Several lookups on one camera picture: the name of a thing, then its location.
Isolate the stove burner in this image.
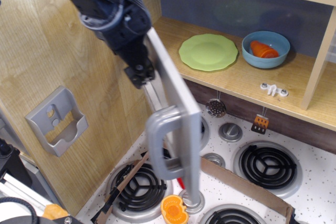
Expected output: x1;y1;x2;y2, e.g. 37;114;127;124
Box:
199;204;266;224
232;141;303;199
112;161;173;223
201;118;210;150

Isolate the front right stove burner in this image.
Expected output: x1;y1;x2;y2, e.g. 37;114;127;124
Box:
199;204;266;224

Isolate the back right stove burner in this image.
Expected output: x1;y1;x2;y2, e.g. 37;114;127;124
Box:
232;141;303;199

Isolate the grey wall phone holder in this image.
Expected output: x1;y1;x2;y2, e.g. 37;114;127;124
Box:
25;86;88;157

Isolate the front left stove burner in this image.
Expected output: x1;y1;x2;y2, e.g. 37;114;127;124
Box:
112;161;173;223

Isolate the blue bowl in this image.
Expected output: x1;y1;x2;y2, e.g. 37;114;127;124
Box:
242;31;290;69

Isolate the hanging silver toy strainer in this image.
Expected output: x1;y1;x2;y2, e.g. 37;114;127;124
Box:
205;91;227;118

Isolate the middle silver stove knob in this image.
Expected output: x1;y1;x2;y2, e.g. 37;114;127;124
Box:
203;153;225;168

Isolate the front silver stove knob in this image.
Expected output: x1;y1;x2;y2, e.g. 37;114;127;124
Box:
179;189;205;215

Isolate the red toy strawberry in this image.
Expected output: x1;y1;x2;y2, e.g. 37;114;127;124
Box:
176;177;185;190

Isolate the back silver stove knob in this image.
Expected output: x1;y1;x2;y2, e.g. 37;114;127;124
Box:
218;123;243;143

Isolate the yellow toy food piece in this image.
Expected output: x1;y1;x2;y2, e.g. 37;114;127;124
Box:
42;204;69;220

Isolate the silver stove knob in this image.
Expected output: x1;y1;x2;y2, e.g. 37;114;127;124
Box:
218;123;243;143
179;189;205;215
203;153;225;168

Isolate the silver microwave door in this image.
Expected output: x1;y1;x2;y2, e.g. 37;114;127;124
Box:
143;28;202;204

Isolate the white door latch clip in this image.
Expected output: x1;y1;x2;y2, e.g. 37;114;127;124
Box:
260;82;289;97

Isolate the black braided cable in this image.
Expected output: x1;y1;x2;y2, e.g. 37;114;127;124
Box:
0;196;39;224

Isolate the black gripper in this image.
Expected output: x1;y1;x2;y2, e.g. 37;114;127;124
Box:
80;0;155;89

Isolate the orange toy fruit half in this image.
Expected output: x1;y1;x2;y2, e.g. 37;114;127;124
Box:
161;195;189;224

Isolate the green plate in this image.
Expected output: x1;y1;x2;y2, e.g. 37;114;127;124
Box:
179;34;238;71

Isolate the brown cardboard barrier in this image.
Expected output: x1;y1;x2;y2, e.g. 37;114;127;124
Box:
91;152;296;223

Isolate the black equipment at left edge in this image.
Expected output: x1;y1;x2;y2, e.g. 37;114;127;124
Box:
1;139;33;187

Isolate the hanging orange toy spatula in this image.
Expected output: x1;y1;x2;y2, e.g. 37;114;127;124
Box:
251;107;269;135

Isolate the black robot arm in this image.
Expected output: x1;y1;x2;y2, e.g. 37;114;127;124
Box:
71;0;155;89

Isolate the back left stove burner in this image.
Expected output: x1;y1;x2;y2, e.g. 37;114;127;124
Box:
201;118;210;150

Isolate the orange toy carrot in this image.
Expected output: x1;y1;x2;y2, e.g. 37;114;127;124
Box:
250;40;279;59

